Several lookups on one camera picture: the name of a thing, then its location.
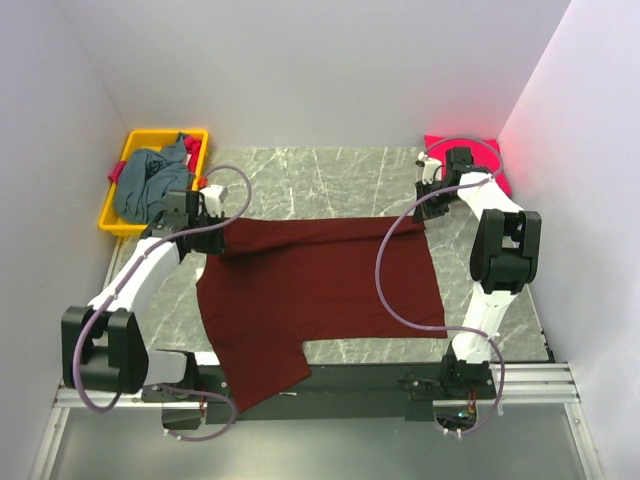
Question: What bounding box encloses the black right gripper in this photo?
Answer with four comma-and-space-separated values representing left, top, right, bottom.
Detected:
413, 179, 461, 224

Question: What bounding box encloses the dark red t-shirt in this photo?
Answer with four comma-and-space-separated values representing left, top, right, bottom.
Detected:
196, 217, 445, 411

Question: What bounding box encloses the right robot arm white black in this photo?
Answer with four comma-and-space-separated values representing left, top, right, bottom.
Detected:
402, 146, 542, 400

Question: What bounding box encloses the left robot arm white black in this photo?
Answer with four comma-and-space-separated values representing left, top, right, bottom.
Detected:
61, 185, 227, 402

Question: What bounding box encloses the folded pink t-shirt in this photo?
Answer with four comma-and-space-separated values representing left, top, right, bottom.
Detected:
425, 135, 512, 200

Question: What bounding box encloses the grey-blue crumpled t-shirt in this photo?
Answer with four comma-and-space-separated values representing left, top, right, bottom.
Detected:
114, 133, 193, 224

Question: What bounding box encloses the pink cloth in bin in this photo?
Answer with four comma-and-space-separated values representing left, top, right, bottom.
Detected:
108, 132, 203, 184

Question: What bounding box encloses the yellow plastic bin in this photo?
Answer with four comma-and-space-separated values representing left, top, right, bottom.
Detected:
98, 128, 210, 236

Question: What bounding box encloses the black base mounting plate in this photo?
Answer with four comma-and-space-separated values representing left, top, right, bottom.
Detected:
141, 363, 498, 430

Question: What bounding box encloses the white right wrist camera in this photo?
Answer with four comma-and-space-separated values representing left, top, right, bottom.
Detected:
416, 152, 444, 184

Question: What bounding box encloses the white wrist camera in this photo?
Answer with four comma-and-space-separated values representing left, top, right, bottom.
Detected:
416, 152, 444, 184
200, 184, 228, 217

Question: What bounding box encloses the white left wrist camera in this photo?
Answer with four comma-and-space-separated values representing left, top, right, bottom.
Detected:
200, 184, 228, 217

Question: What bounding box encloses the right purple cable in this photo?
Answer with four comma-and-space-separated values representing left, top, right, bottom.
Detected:
374, 134, 506, 441

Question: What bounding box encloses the purple cable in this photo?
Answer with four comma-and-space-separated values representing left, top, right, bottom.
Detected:
374, 134, 506, 441
72, 163, 254, 442

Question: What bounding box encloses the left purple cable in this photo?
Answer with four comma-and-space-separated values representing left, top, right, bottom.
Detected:
72, 163, 254, 442

